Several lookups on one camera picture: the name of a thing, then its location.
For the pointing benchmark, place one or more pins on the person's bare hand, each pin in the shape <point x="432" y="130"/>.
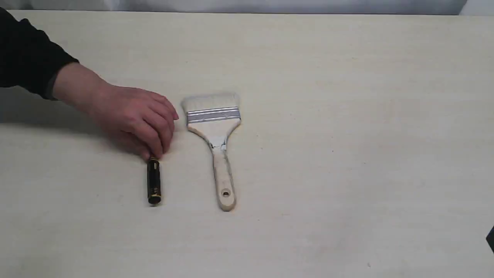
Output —
<point x="138" y="120"/>

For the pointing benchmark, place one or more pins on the black gold handled screwdriver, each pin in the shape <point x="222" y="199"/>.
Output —
<point x="154" y="185"/>

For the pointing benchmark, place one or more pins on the wooden paint brush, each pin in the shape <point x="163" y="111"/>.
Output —
<point x="214" y="118"/>

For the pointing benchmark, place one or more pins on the forearm in black sleeve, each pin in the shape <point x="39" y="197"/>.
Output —
<point x="30" y="59"/>

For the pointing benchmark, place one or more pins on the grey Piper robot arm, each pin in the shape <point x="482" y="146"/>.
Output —
<point x="490" y="239"/>

